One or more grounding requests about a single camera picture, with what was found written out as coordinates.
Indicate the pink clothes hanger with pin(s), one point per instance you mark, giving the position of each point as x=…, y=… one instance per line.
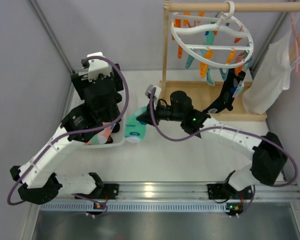
x=294, y=51

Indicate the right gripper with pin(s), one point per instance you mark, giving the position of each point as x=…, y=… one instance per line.
x=152, y=113

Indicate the black sock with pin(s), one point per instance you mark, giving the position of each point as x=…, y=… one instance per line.
x=232, y=86

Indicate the white round clip hanger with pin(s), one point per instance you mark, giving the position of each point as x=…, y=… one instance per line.
x=214, y=41

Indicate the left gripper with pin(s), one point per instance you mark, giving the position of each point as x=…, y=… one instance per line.
x=112, y=127

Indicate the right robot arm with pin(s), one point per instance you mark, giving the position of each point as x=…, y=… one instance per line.
x=264, y=151

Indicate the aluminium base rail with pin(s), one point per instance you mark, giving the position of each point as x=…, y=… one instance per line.
x=187, y=192

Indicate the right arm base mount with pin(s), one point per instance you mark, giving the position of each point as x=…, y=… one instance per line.
x=216, y=191

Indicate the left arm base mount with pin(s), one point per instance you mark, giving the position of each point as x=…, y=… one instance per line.
x=110, y=191

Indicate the wooden clothes rack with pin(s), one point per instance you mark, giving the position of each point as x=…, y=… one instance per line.
x=202, y=93

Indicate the pink sock front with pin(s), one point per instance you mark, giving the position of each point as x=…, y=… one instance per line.
x=102, y=137

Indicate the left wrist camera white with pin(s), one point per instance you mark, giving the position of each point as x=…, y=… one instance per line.
x=96, y=66

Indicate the white cloth garment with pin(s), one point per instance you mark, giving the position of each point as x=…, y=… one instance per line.
x=272, y=77

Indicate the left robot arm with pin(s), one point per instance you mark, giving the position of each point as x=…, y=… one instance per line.
x=36, y=181

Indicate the teal sock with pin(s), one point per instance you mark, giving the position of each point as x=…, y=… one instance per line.
x=135, y=131

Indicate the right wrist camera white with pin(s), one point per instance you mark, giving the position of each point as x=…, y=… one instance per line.
x=155, y=90

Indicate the grey slotted cable duct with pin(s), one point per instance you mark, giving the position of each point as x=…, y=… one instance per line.
x=167, y=207

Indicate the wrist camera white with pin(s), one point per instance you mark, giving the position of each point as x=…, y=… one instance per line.
x=96, y=66
x=155, y=90

